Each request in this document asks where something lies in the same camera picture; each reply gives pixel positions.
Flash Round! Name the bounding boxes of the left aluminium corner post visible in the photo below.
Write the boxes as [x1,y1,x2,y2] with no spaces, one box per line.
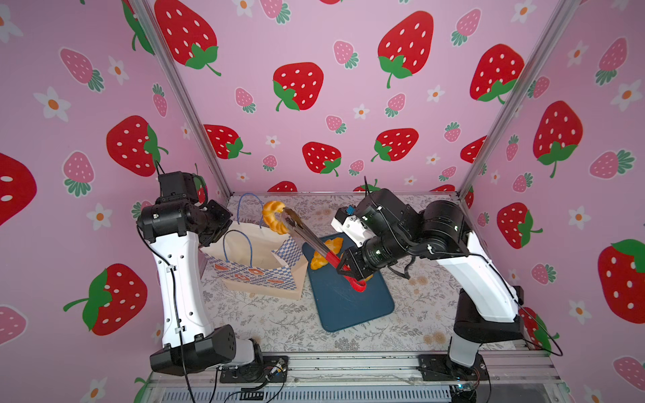
[131,0,233,200]

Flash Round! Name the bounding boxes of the aluminium corner post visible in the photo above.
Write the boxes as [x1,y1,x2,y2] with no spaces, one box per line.
[131,0,233,200]
[456,0,579,201]

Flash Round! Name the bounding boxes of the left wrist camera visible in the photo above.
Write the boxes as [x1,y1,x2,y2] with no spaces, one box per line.
[157,171,208,204]

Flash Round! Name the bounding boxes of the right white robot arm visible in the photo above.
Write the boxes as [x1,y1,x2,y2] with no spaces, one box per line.
[332,189,536,368]

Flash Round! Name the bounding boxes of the croissant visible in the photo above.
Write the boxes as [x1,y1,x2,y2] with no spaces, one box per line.
[308,237,344,270]

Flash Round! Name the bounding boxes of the small glazed ring pastry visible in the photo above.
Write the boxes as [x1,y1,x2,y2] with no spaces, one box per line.
[262,201,289,235]

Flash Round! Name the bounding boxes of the right aluminium corner post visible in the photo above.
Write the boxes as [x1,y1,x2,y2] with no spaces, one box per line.
[456,0,579,201]

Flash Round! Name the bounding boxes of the teal plastic tray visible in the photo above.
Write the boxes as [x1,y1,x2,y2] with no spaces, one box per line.
[307,265,395,332]

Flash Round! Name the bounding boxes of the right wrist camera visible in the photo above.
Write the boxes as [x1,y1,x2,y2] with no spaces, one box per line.
[331,206,375,247]

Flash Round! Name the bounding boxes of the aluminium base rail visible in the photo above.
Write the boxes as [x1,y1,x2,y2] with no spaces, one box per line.
[143,350,574,402]

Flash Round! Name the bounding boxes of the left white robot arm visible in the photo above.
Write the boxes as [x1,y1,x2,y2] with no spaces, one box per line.
[137,196,263,376]

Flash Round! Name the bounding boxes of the checkered paper bag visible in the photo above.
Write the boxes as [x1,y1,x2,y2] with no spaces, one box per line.
[201,193,307,300]

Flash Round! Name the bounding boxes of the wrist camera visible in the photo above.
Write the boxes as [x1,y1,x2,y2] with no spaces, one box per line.
[157,171,208,204]
[331,206,375,247]

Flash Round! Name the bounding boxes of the red handled metal tongs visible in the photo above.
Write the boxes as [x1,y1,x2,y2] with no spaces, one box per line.
[281,208,367,292]

